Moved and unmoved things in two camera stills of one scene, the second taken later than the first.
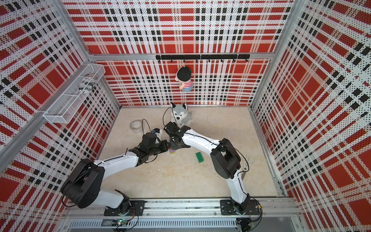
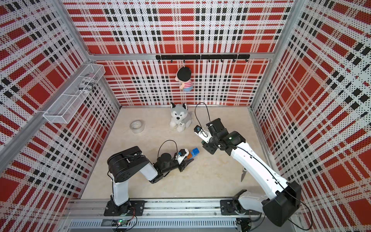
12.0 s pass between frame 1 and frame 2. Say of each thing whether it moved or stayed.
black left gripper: moved
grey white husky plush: stayed
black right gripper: moved
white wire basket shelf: stayed
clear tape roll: stayed
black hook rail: stayed
